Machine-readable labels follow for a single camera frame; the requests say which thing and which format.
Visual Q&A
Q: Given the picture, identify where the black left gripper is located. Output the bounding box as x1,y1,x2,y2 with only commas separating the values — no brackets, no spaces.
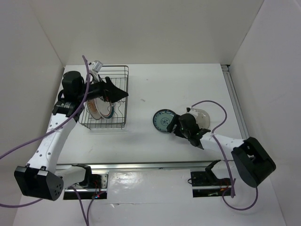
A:
77,74,128,103

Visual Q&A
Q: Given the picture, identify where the blue patterned small plate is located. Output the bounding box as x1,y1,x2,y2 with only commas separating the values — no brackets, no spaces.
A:
152,109,176,133

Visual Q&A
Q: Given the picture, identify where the green red rimmed white plate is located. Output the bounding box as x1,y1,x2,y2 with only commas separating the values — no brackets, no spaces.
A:
95,98,114,119

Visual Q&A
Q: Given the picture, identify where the orange sunburst white plate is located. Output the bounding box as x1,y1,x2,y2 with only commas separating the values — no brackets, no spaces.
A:
87,99,102,120

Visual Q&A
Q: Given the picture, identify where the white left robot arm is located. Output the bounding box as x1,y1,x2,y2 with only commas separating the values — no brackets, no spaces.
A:
14,71,128,201

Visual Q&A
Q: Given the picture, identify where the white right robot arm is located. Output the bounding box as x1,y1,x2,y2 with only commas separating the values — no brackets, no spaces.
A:
166,113,277,188

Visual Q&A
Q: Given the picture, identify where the clear glass square plate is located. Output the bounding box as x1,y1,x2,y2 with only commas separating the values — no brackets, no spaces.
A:
195,109,210,129

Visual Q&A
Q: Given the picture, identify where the grey wire dish rack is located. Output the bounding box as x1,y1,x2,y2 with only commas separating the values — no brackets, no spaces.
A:
79,65,129,130

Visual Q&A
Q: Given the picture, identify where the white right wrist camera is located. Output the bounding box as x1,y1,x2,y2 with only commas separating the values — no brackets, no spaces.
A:
186,107,199,117

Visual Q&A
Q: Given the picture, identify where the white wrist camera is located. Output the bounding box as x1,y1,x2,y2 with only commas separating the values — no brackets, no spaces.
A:
186,107,199,117
88,60,103,82

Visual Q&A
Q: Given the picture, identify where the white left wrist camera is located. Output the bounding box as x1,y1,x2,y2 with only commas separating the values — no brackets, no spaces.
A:
88,60,103,82

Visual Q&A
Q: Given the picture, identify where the aluminium front rail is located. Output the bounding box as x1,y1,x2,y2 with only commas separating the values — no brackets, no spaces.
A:
56,161,236,171

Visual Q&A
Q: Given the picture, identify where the aluminium rail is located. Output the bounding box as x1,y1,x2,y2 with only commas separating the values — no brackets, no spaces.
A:
221,65,249,139
56,161,236,171

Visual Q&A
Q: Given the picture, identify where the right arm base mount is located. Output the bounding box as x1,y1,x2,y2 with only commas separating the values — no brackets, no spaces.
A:
187,160,231,198

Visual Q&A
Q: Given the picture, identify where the aluminium right side rail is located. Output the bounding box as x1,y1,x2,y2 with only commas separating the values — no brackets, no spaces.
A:
221,65,249,139

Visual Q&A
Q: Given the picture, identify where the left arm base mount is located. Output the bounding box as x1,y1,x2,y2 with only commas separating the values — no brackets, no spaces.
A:
58,164,108,200

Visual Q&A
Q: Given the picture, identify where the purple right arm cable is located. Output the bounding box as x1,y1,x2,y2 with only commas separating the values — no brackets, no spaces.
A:
191,100,259,210

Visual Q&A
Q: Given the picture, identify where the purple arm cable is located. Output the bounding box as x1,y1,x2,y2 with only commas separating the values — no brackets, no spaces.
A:
0,55,91,226
191,100,259,210

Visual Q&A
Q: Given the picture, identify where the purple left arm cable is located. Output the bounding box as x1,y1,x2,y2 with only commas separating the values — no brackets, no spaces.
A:
0,55,91,226

